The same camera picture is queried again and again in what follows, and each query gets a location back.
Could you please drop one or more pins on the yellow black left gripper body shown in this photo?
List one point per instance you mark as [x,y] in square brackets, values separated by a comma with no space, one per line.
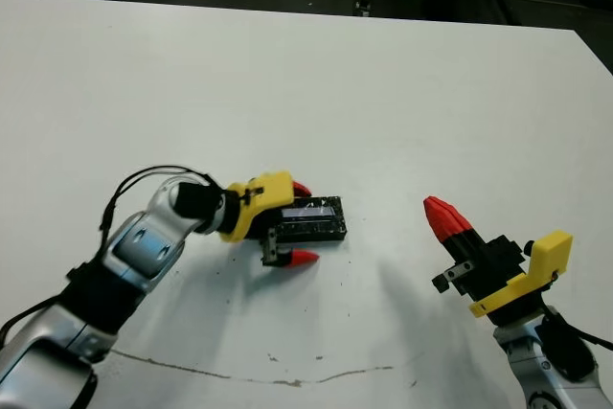
[258,193]

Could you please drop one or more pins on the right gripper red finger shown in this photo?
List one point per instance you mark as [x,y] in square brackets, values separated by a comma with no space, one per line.
[457,227]
[437,222]

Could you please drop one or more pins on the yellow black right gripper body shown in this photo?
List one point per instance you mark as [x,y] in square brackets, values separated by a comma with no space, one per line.
[498,265]

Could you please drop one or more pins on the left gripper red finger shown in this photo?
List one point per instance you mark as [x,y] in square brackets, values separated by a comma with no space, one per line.
[301,258]
[301,190]

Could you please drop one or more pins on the glossy black box lid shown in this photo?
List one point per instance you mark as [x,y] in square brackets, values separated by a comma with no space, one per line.
[316,227]

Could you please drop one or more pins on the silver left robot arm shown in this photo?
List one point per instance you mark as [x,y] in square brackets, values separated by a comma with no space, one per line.
[139,246]

